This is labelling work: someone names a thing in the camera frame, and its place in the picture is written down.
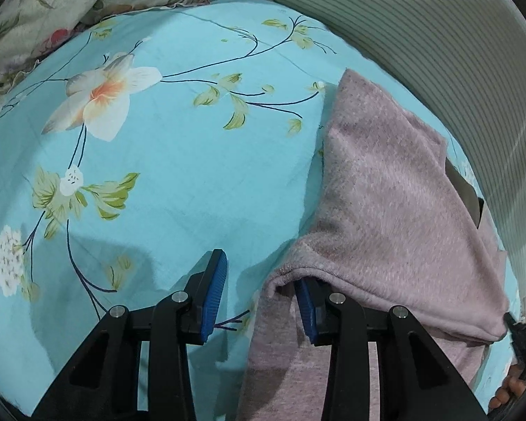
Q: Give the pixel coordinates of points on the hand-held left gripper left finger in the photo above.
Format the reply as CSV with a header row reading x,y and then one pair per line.
x,y
214,298

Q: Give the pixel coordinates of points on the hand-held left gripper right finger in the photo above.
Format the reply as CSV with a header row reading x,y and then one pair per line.
x,y
304,307

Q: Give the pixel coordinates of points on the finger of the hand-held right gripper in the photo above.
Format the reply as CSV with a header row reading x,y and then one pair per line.
x,y
462,182

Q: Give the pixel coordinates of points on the pink knit cloth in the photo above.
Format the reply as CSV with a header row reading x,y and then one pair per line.
x,y
377,193

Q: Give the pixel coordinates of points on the person's right hand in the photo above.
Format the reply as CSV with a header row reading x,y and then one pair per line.
x,y
510,388

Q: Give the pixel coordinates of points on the grey-green striped pillow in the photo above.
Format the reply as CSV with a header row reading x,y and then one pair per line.
x,y
399,17

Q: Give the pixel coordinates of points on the floral ruffled pillow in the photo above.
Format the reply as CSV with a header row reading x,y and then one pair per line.
x,y
39,22

